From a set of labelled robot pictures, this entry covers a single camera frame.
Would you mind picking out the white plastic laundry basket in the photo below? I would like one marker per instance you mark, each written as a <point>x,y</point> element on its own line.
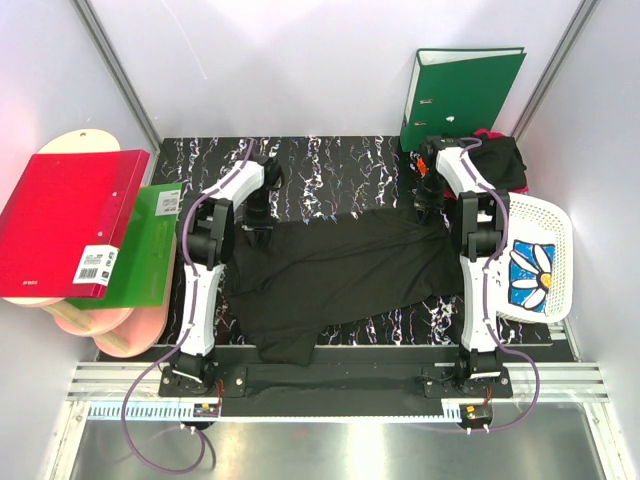
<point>533,219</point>

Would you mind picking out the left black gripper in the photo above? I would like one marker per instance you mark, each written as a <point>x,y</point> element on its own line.
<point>256,225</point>

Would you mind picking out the white printed t shirt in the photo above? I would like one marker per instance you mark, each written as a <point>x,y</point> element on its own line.
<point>529,269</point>

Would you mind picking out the black t shirt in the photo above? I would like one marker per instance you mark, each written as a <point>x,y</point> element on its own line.
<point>311,275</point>

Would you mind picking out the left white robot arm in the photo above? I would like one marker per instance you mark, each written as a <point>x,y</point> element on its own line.
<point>206,237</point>

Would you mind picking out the black marbled table mat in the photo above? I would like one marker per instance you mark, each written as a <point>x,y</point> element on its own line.
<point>325,176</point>

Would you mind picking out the red ring binder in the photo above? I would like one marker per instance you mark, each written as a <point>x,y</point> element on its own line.
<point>64,223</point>

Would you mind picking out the green lever arch binder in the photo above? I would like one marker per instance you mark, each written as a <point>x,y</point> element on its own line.
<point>454,92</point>

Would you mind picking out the green plastic folder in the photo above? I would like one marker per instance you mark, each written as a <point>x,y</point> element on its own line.
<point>141,272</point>

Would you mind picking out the aluminium frame profile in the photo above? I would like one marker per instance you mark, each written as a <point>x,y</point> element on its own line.
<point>559,382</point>

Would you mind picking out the white slotted cable duct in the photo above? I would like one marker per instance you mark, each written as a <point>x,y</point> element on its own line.
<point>154,410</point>

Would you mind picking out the folded dark shirts pile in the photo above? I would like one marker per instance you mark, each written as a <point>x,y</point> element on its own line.
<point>499,161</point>

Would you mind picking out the orange garment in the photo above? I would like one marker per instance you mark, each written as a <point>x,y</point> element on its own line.
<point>422,166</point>

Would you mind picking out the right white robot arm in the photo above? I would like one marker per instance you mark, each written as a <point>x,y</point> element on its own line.
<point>479,236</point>

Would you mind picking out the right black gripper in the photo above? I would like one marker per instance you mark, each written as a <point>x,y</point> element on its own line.
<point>427,206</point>

